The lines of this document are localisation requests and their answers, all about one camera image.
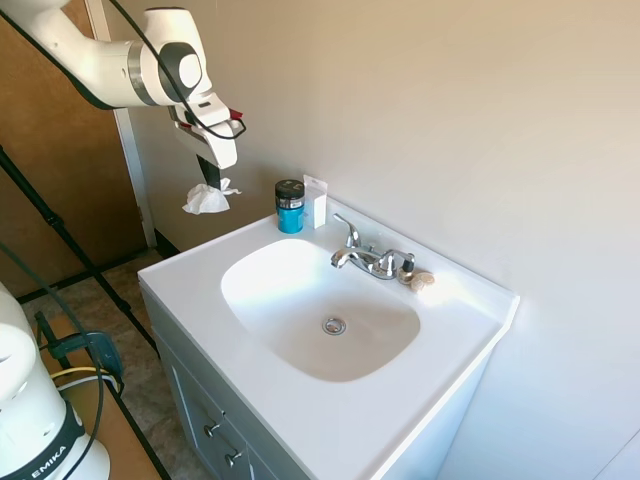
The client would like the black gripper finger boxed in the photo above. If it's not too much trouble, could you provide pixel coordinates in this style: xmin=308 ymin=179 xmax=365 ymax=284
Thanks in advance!
xmin=195 ymin=155 xmax=216 ymax=191
xmin=206 ymin=161 xmax=225 ymax=194

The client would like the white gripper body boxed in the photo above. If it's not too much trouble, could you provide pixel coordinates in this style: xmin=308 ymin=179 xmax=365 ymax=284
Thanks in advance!
xmin=168 ymin=92 xmax=240 ymax=170

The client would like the white tissue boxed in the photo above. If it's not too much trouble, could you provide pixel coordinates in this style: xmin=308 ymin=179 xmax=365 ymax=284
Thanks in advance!
xmin=180 ymin=176 xmax=244 ymax=217

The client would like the teal jar with black lid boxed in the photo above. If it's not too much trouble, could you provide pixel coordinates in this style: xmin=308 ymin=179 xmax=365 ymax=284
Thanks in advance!
xmin=273 ymin=179 xmax=307 ymax=235

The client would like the white cardboard package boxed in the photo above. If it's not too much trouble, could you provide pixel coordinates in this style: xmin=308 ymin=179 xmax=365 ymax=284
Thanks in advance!
xmin=301 ymin=174 xmax=330 ymax=231

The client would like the white sink vanity cabinet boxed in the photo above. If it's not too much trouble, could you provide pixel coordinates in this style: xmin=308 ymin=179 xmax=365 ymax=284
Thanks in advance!
xmin=136 ymin=196 xmax=522 ymax=480

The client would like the brown wooden door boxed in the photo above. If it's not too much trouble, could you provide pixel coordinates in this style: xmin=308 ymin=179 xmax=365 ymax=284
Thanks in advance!
xmin=0 ymin=0 xmax=151 ymax=299

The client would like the black C-clamp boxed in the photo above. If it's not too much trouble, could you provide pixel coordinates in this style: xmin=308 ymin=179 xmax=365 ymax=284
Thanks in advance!
xmin=34 ymin=311 xmax=126 ymax=382

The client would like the grey vanity cabinet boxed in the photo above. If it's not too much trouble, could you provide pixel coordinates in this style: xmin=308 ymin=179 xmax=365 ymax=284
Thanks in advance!
xmin=140 ymin=287 xmax=494 ymax=480

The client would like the beige seashell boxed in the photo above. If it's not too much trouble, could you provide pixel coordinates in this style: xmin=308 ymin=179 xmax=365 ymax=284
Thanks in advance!
xmin=409 ymin=270 xmax=436 ymax=293

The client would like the light wooden table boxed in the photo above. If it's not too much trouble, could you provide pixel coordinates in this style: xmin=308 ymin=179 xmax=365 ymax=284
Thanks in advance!
xmin=34 ymin=344 xmax=169 ymax=480

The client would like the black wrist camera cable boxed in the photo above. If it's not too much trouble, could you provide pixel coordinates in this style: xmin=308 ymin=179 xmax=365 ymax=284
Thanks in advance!
xmin=108 ymin=0 xmax=249 ymax=141

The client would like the wrist camera with red mount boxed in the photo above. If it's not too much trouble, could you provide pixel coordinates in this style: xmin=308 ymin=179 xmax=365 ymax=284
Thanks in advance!
xmin=222 ymin=108 xmax=249 ymax=141

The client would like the white door frame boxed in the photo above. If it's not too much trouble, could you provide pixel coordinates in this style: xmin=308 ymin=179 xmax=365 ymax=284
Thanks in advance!
xmin=83 ymin=0 xmax=159 ymax=249

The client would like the black camera stand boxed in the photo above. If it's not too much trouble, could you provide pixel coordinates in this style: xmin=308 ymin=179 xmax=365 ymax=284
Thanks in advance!
xmin=0 ymin=144 xmax=162 ymax=354

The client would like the chrome two-handle faucet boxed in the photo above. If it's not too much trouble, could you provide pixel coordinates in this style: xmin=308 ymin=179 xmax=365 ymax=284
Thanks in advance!
xmin=329 ymin=212 xmax=417 ymax=281

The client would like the yellow cable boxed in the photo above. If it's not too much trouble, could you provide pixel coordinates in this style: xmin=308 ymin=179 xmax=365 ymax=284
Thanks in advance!
xmin=51 ymin=366 xmax=124 ymax=397

